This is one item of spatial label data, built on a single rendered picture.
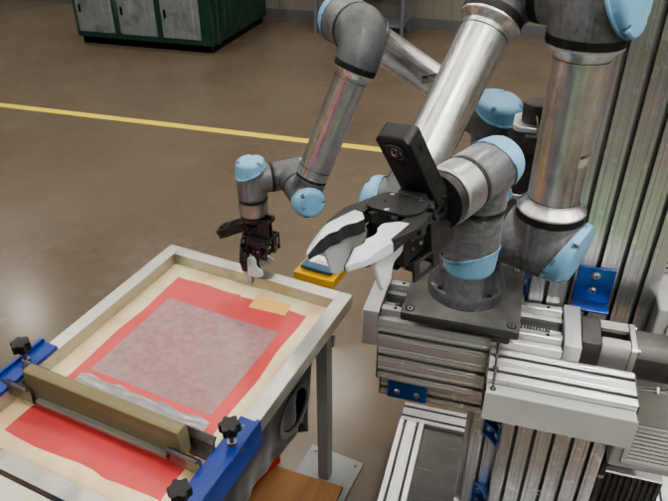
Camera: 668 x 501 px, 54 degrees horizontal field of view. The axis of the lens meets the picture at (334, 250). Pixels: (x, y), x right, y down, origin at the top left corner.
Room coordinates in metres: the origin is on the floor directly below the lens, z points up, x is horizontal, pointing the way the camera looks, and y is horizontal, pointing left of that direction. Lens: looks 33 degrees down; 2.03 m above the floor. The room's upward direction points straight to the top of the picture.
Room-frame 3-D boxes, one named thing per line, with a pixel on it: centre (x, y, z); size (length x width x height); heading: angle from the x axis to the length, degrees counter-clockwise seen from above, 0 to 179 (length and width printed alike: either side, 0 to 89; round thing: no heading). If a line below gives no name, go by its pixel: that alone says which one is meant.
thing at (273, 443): (1.12, 0.19, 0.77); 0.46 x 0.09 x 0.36; 155
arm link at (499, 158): (0.78, -0.20, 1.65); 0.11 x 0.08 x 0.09; 140
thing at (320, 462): (1.60, 0.03, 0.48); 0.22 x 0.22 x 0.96; 65
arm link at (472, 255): (0.79, -0.18, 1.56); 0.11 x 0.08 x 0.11; 50
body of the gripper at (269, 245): (1.47, 0.20, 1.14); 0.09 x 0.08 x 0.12; 64
